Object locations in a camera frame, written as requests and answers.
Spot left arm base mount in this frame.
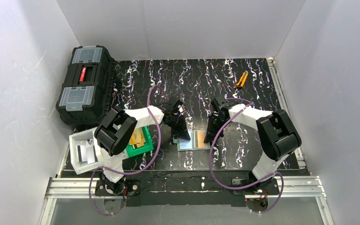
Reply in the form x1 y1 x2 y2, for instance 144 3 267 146
91 177 141 214

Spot gold credit cards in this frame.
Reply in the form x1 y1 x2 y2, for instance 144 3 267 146
129 128 146 149

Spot white bin with silver cards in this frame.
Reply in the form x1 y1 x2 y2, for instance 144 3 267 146
69 127 103 175

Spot silver credit cards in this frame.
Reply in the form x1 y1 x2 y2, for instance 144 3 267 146
75 138 98 165

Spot green plastic bin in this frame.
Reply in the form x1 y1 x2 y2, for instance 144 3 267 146
126 126 153 158

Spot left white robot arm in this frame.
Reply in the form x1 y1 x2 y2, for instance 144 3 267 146
94 98 191 184

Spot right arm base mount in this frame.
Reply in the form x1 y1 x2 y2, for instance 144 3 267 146
232 178 283 214

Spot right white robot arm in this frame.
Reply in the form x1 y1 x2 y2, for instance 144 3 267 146
204 97 302 182

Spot black toolbox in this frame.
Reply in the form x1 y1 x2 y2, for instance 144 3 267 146
56 45 116 129

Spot aluminium frame rail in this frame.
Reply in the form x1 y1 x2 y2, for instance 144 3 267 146
39 58 333 225

